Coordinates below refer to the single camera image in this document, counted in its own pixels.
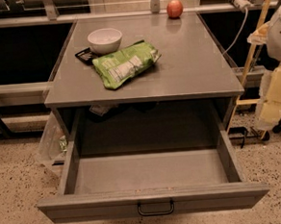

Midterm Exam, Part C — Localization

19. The grey drawer cabinet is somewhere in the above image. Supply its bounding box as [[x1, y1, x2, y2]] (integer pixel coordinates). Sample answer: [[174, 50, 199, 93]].
[[38, 8, 248, 157]]

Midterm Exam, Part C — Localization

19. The small black packet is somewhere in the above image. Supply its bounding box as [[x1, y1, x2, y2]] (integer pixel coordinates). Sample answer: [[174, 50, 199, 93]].
[[75, 48, 98, 65]]

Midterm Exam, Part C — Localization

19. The white power cable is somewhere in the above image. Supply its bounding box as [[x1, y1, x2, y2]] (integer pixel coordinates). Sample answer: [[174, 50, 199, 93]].
[[218, 6, 252, 56]]

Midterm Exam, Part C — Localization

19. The open grey top drawer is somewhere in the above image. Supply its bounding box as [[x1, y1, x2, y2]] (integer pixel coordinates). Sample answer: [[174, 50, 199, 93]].
[[38, 100, 268, 223]]

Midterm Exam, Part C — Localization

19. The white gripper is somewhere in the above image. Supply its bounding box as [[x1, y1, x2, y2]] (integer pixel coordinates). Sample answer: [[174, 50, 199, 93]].
[[247, 21, 281, 131]]

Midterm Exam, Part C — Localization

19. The red apple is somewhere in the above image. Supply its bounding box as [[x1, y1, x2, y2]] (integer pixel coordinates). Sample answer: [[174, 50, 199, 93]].
[[166, 0, 184, 18]]

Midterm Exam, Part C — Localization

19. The green rice chip bag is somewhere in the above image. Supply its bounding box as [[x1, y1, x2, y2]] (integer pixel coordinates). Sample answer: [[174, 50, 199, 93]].
[[92, 40, 161, 90]]

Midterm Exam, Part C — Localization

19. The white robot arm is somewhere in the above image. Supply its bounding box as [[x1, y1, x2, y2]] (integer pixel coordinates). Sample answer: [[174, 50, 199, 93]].
[[247, 6, 281, 131]]

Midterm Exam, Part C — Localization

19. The clear plastic bag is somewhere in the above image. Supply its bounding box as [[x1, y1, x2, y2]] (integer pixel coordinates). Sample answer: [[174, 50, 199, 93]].
[[37, 113, 66, 166]]

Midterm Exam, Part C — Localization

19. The white ceramic bowl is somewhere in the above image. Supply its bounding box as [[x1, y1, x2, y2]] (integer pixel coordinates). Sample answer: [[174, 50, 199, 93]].
[[87, 28, 122, 55]]

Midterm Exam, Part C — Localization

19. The black drawer handle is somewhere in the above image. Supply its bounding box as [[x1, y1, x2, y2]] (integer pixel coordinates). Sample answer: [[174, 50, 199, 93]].
[[138, 201, 175, 217]]

